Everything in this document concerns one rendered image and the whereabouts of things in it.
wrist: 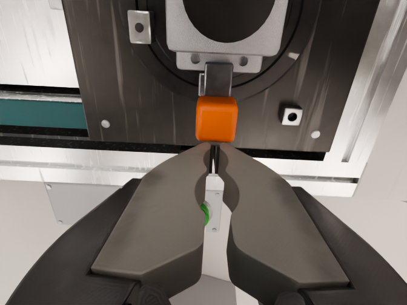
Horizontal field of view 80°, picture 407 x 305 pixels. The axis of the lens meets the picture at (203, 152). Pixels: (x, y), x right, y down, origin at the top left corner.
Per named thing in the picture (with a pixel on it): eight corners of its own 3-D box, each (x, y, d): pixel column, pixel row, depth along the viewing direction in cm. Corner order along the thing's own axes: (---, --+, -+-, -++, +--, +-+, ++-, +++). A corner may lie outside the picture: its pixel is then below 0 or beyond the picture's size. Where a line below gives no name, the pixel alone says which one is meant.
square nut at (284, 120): (295, 121, 23) (299, 126, 22) (278, 120, 23) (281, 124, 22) (300, 104, 22) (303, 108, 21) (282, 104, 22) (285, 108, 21)
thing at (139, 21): (155, 42, 18) (151, 44, 17) (135, 41, 18) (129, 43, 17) (154, 11, 17) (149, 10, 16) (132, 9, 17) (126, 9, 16)
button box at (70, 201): (218, 203, 37) (219, 235, 31) (78, 196, 37) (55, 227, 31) (221, 163, 33) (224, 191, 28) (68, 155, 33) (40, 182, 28)
